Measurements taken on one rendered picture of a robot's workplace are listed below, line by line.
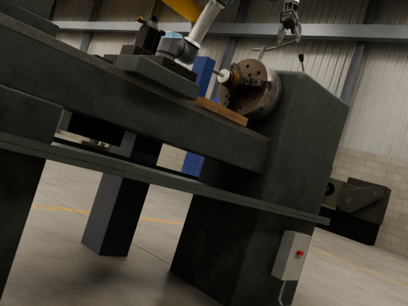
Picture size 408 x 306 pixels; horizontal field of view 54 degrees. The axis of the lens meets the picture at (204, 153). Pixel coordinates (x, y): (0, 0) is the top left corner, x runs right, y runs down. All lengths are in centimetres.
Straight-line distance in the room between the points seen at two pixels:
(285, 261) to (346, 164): 1016
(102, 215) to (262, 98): 109
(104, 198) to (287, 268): 107
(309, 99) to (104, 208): 127
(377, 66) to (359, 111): 142
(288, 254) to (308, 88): 88
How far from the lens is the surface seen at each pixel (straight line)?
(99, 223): 233
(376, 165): 1206
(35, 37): 129
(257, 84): 196
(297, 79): 210
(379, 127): 1236
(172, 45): 238
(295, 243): 223
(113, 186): 227
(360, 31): 1286
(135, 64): 139
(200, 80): 181
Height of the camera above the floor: 63
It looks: 2 degrees up
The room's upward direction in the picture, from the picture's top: 17 degrees clockwise
